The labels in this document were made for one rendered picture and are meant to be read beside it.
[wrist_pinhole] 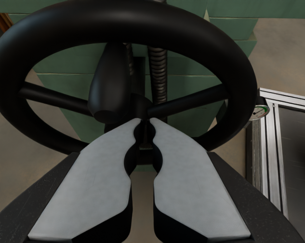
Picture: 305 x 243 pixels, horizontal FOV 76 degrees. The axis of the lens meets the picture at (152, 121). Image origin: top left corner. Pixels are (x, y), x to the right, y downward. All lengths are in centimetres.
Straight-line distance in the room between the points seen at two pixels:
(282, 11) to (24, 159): 122
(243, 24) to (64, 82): 38
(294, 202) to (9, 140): 143
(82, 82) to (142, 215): 73
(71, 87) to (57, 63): 7
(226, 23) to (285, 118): 86
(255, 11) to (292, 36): 179
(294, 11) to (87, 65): 37
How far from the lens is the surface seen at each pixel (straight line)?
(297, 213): 100
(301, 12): 42
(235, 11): 37
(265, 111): 50
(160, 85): 28
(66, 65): 45
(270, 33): 209
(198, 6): 24
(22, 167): 126
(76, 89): 50
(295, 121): 120
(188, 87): 47
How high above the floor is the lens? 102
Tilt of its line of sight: 59 degrees down
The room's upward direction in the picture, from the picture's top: 2 degrees clockwise
